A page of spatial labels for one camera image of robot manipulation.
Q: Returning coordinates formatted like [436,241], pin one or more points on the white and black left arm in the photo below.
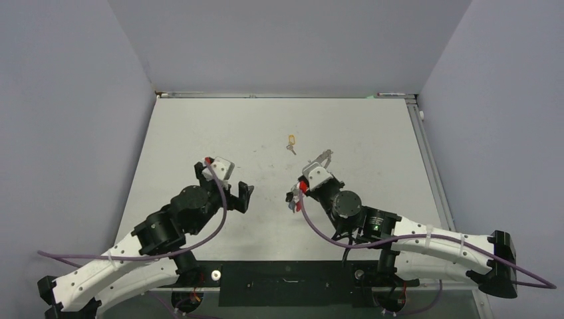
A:
[157,252]

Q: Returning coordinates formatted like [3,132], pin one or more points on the silver key with yellow tag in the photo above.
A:
[290,147]

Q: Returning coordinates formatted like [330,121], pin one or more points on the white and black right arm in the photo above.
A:
[409,250]

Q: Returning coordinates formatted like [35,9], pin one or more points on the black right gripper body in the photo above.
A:
[324,196]

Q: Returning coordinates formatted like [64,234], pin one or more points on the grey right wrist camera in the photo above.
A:
[318,174]

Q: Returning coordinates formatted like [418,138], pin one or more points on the large metal keyring organizer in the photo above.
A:
[324,159]

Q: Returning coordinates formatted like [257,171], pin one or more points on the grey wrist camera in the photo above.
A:
[222,168]
[318,174]

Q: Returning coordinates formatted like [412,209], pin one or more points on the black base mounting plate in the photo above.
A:
[289,283]

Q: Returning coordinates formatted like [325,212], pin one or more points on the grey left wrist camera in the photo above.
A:
[222,168]

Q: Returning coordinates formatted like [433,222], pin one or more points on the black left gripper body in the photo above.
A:
[216,200]

